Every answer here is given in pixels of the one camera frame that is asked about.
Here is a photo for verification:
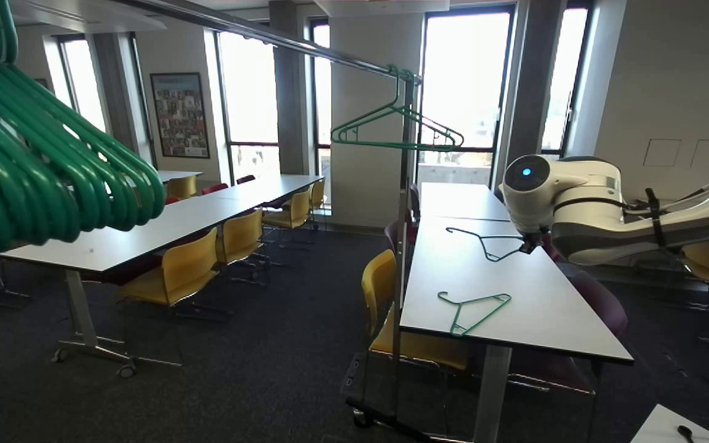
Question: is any dark hanger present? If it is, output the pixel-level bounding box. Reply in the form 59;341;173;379
405;71;465;148

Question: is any black wire hanger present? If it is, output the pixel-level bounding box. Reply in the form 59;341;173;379
446;226;524;263

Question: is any framed poster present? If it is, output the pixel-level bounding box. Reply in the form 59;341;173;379
150;72;211;160

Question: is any window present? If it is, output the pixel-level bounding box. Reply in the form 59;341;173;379
215;30;282;183
541;5;590;158
55;34;110;134
310;17;334;176
418;7;516;186

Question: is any green plastic hanger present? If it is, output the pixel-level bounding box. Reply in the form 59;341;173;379
330;65;457;152
437;291;513;337

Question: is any bundle of green hangers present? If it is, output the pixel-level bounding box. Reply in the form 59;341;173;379
0;0;166;263

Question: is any clothes rack rod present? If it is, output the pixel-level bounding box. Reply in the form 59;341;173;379
114;0;423;84

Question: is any row of white tables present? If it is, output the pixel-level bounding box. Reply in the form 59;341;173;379
0;174;326;379

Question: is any clothes rack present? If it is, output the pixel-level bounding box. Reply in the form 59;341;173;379
114;0;472;443

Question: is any row of yellow chairs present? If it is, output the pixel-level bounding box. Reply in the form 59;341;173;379
116;178;327;322

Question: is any white table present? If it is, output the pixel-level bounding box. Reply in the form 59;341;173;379
156;170;204;185

